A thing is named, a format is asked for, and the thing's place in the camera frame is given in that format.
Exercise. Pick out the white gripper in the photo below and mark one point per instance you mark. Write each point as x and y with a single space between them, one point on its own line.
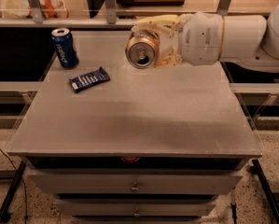
202 38

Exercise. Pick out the orange soda can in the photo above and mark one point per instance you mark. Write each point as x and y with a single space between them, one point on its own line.
142 49

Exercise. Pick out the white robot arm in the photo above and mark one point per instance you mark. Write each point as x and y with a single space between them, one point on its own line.
251 41

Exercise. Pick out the blue Pepsi can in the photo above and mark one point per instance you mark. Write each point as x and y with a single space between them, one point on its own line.
64 46

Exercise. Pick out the dark blue snack wrapper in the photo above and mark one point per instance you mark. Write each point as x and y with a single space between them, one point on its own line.
88 80

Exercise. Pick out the grey drawer cabinet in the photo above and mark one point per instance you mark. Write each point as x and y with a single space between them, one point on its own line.
178 132

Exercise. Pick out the orange white plastic bag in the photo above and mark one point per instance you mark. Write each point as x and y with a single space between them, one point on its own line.
50 8

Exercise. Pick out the upper drawer knob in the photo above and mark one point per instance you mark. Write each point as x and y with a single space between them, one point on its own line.
134 187

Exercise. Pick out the drawer knob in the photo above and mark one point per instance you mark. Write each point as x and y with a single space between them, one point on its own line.
134 187
136 212

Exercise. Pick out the lower drawer knob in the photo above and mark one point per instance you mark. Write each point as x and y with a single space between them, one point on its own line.
136 212

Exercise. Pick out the metal shelf rail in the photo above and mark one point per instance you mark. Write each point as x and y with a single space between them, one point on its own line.
75 13

